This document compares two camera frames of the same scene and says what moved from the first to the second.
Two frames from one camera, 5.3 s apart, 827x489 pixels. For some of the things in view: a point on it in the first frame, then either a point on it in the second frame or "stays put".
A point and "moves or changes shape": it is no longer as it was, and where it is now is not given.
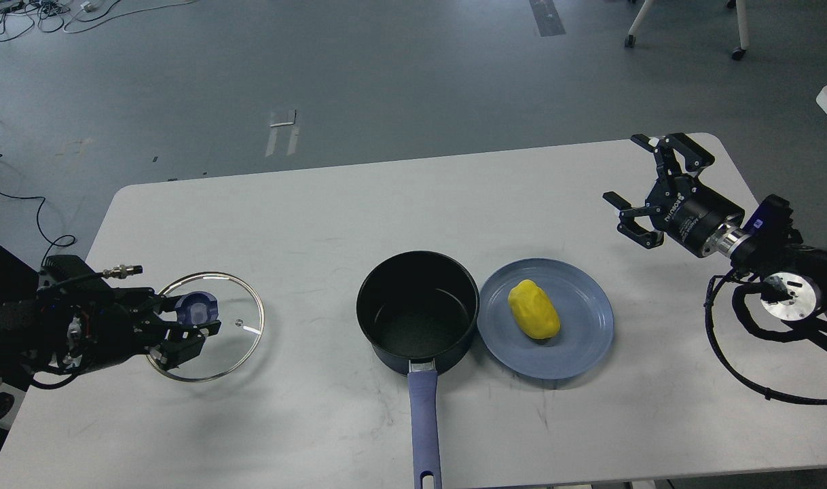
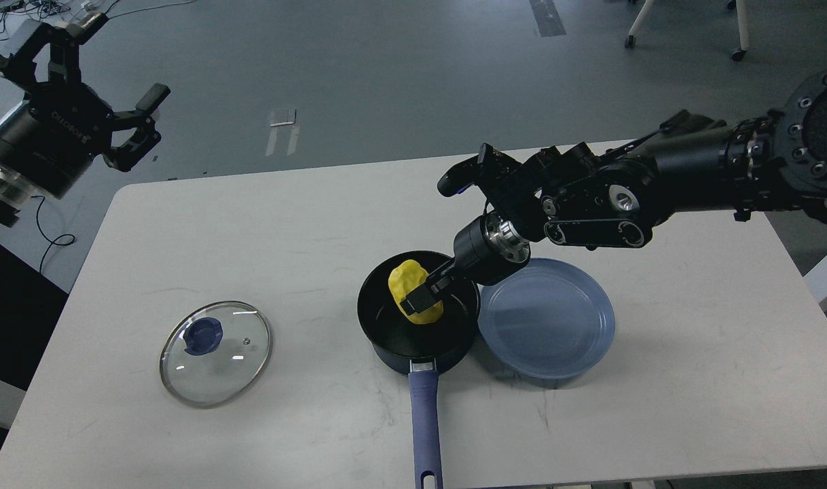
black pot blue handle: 418,310 stays put
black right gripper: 680,206 → 486,250
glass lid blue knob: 226,348 moves or changes shape
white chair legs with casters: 738,53 stays put
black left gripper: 108,324 → 47,141
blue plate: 586,327 stays put
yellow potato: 533,310 → 402,277
